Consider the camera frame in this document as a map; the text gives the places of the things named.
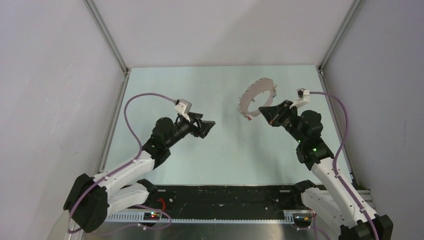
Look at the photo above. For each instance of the grey slotted cable duct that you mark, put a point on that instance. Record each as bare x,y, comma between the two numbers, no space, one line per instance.
147,217

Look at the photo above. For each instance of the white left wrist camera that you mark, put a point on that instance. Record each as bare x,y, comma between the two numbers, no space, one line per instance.
182,107

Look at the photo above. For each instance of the right aluminium frame post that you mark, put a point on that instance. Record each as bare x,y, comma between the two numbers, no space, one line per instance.
340,33

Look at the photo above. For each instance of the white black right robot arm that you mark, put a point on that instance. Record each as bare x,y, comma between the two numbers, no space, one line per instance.
345,210

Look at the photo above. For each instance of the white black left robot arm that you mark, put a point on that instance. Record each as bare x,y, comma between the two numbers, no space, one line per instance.
93,198

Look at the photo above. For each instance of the left aluminium frame post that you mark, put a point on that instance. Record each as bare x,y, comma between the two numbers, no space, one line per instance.
105,33

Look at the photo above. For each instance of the aluminium frame post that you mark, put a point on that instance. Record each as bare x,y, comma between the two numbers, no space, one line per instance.
340,33
105,33

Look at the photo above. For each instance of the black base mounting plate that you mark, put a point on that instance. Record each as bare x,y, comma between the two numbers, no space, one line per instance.
229,202

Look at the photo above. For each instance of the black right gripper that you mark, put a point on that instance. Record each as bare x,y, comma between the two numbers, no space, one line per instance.
272,114

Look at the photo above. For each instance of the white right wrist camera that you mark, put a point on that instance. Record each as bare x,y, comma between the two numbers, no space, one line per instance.
303,98

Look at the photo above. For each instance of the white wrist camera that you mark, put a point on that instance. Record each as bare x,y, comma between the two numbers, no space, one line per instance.
303,98
182,107

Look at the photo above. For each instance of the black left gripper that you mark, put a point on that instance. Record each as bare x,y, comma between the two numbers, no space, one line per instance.
194,130

